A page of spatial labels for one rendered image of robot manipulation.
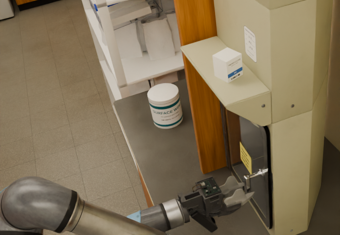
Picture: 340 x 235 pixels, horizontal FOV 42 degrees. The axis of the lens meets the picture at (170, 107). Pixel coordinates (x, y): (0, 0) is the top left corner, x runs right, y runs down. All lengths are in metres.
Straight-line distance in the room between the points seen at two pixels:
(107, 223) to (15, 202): 0.20
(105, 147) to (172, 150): 1.64
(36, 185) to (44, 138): 2.67
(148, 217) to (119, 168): 1.96
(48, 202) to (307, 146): 0.67
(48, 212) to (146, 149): 0.89
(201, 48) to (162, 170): 0.62
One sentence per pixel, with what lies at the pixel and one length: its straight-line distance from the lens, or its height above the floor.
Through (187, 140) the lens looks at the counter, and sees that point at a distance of 1.82.
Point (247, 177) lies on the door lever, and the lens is 1.27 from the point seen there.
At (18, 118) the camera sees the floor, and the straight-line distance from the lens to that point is 4.03.
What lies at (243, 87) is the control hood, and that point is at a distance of 1.07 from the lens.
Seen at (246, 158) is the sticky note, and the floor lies 1.18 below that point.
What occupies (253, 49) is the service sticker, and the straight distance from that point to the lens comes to 1.09.
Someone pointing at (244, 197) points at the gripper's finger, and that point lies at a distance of 1.29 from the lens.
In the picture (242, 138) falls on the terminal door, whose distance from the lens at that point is 1.34.
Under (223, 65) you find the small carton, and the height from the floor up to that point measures 1.56.
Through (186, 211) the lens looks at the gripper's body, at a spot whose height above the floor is 1.19.
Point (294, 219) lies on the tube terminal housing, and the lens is 1.42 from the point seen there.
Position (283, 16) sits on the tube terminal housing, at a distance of 0.98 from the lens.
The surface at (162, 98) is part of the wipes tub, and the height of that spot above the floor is 1.09.
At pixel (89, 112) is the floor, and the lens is 3.79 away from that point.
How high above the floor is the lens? 2.12
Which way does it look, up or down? 36 degrees down
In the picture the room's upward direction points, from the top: 11 degrees counter-clockwise
